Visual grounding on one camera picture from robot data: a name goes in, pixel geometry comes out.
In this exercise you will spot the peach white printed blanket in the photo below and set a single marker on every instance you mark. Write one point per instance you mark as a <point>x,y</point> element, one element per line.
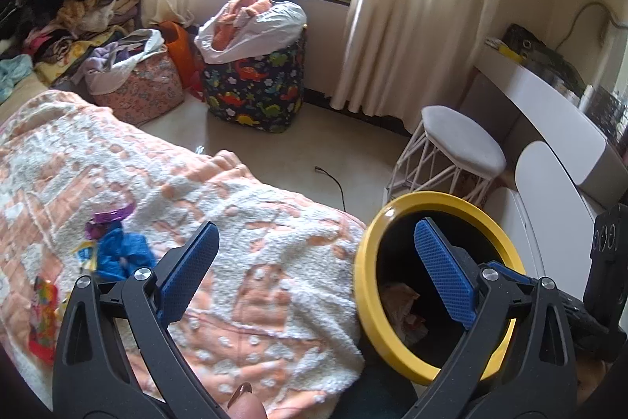
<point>270,227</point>

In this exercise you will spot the yellow trash bin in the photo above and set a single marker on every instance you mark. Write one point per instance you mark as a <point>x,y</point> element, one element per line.
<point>364,262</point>

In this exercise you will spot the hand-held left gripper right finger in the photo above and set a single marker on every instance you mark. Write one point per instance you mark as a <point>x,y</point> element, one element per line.
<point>441,267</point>

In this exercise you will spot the blue plastic wrapper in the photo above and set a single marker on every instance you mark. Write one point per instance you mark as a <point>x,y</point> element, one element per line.
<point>125,252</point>

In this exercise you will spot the white curved desk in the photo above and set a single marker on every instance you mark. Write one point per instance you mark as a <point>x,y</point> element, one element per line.
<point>554,105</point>

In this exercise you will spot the purple foil wrapper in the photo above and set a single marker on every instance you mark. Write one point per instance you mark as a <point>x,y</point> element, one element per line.
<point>115,214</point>

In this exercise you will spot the orange bag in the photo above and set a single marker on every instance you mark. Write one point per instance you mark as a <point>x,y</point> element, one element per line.
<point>179,51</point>

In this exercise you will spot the red snack wrapper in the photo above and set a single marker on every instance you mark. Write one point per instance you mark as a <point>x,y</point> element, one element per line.
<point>44,316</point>

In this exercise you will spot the white plastic bag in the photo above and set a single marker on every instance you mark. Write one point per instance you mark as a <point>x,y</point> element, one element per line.
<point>274,26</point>

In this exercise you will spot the white lilac garment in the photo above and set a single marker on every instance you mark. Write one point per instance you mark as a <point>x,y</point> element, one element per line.
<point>113,65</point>

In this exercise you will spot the light blue garment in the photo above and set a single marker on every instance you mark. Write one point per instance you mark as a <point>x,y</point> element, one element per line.
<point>12,78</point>

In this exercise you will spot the dark teal cloth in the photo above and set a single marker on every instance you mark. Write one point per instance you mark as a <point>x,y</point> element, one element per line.
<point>392,392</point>

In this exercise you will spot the dark bag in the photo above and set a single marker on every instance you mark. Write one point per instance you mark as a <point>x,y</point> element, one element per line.
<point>525,38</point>

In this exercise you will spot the peach towel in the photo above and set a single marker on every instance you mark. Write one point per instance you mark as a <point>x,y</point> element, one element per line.
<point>240,14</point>

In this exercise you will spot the person's left hand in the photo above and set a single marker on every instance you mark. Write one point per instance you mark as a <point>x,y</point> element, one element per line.
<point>250,406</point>

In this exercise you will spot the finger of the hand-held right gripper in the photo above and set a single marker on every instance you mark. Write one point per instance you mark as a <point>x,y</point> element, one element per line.
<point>510,274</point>

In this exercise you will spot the pale crumpled wrapper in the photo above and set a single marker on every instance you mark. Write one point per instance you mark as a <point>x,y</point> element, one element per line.
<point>400,301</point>

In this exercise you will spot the pink floral fabric bag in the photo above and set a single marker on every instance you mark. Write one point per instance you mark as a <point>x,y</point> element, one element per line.
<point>147,85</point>

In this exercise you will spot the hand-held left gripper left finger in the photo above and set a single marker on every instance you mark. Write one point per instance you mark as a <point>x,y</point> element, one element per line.
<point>191,262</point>

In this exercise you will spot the dinosaur print laundry bag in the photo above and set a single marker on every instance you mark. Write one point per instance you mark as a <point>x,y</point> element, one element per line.
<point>255,90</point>

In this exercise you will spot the yellow clear wrapper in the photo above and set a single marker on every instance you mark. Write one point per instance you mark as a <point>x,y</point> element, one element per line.
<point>86,254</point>

